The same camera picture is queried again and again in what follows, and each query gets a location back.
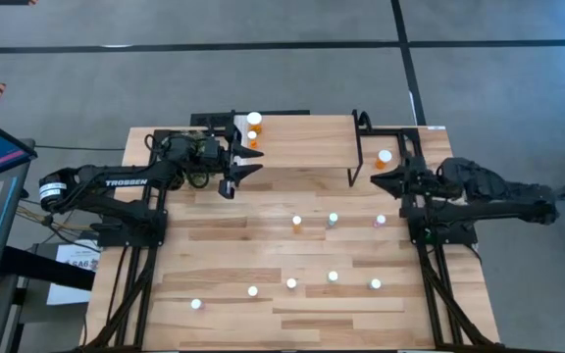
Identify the pink medicine bottle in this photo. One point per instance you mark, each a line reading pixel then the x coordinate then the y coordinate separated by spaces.
pixel 196 304
pixel 291 283
pixel 381 219

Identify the wooden shelf with black frame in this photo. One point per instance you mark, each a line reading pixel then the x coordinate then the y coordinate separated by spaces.
pixel 307 142

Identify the large orange medicine bottle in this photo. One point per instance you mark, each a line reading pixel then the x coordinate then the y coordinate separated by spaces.
pixel 254 118
pixel 384 156

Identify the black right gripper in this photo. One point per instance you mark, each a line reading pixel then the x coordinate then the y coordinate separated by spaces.
pixel 422 179

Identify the green medicine bottle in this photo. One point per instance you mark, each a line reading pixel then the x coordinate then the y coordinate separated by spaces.
pixel 375 283
pixel 333 217
pixel 332 276

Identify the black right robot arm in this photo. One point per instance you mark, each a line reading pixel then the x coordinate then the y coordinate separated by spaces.
pixel 498 206

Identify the black stand beam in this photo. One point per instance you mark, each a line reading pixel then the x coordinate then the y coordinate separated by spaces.
pixel 42 267

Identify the black power strip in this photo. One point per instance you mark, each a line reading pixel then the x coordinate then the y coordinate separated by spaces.
pixel 199 119

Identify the white label sticker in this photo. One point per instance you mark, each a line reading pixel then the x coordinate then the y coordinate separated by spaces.
pixel 435 127

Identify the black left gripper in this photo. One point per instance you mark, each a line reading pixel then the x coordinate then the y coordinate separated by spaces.
pixel 226 157

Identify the white paper sheet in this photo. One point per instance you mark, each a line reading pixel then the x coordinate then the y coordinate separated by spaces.
pixel 69 294

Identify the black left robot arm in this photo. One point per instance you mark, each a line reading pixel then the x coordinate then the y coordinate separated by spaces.
pixel 125 182

